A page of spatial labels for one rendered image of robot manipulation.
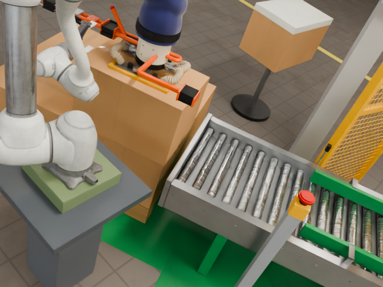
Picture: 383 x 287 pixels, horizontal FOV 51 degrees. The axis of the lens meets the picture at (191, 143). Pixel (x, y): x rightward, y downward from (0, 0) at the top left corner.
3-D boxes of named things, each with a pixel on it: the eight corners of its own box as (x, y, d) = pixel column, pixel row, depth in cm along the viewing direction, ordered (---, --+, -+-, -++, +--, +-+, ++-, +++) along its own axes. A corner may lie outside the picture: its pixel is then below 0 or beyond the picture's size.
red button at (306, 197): (312, 200, 165) (317, 193, 162) (310, 211, 159) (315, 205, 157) (296, 192, 165) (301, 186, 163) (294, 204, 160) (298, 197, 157)
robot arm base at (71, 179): (78, 197, 156) (80, 187, 152) (39, 165, 162) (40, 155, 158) (110, 175, 169) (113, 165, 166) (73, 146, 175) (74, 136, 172)
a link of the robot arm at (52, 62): (46, 55, 181) (69, 75, 182) (23, 69, 169) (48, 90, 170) (54, 39, 174) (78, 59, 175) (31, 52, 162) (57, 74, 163)
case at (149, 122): (191, 130, 250) (210, 77, 224) (163, 166, 220) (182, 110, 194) (108, 89, 258) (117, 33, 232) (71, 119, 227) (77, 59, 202)
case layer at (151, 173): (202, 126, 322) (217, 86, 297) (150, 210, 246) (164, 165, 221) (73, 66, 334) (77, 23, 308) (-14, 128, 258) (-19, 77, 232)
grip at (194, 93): (198, 98, 187) (201, 90, 184) (191, 107, 180) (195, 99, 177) (182, 91, 188) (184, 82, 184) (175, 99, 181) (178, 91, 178)
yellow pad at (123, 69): (174, 86, 208) (176, 78, 205) (166, 94, 201) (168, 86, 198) (117, 60, 212) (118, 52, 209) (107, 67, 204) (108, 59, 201)
